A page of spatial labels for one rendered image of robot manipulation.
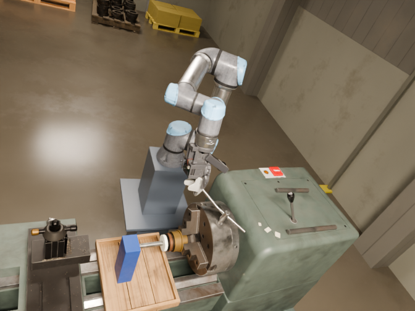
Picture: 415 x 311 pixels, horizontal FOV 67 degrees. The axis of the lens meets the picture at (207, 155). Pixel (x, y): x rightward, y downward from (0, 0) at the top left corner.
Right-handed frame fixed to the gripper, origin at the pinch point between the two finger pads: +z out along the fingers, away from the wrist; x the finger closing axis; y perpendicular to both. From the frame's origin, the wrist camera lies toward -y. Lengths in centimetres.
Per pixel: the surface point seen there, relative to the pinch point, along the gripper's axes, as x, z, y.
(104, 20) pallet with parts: -586, 14, -58
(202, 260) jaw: 6.6, 29.5, -6.6
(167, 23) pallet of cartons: -619, -2, -194
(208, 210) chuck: -4.9, 13.6, -10.6
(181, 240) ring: -2.6, 26.3, 0.0
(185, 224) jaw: -7.2, 21.9, -2.8
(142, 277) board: -6, 49, 12
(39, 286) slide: -5, 42, 52
